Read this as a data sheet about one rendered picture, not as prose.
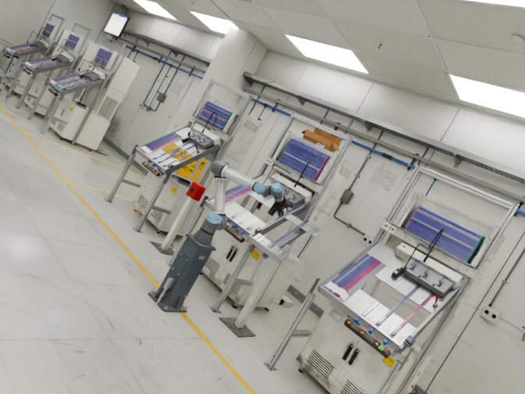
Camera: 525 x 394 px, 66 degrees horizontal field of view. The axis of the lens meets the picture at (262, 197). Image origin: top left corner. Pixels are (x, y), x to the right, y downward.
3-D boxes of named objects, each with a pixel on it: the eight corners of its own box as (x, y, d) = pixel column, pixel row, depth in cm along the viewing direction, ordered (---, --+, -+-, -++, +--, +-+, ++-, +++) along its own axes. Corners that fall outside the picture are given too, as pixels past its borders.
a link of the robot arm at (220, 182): (206, 230, 315) (211, 160, 317) (213, 230, 329) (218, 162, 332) (221, 231, 312) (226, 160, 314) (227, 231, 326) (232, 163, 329)
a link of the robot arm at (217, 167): (209, 155, 306) (266, 183, 294) (215, 158, 317) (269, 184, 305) (203, 170, 307) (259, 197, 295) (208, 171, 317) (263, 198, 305)
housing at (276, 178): (305, 209, 382) (306, 196, 374) (271, 188, 413) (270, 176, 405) (312, 205, 386) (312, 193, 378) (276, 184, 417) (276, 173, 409)
